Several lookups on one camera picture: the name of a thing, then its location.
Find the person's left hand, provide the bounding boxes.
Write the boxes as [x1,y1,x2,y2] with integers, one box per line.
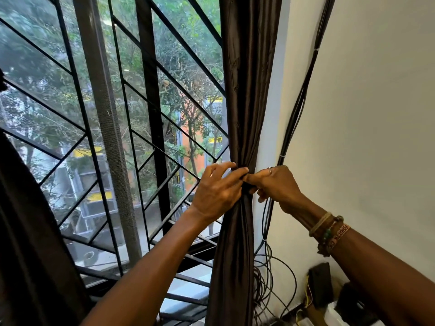
[188,162,251,225]

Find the person's right hand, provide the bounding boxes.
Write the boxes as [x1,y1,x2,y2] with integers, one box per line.
[242,165,308,214]

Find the dark brown curtain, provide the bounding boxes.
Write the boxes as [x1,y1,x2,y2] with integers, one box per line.
[205,0,283,326]
[0,132,92,326]

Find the person's right forearm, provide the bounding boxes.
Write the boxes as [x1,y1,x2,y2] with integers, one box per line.
[289,198,435,326]

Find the person's left forearm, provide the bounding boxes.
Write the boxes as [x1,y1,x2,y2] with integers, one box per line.
[81,208,211,326]

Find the orange brick building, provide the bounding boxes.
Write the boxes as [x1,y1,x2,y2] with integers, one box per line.
[126,91,225,207]

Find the white foam packing block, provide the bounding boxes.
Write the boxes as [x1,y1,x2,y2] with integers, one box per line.
[323,301,342,326]

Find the green beaded bracelet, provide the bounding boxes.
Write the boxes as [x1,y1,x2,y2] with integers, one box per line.
[318,215,344,257]

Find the orange woven patterned bracelet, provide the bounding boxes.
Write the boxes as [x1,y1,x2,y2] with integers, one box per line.
[326,224,351,255]

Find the bundle of grey cables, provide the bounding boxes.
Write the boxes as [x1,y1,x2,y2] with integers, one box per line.
[253,0,337,326]

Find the black wall-mounted box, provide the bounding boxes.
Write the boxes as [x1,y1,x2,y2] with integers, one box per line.
[307,263,334,309]

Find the thin yellow fibre cables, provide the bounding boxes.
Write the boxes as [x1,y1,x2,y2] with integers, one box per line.
[295,274,313,326]

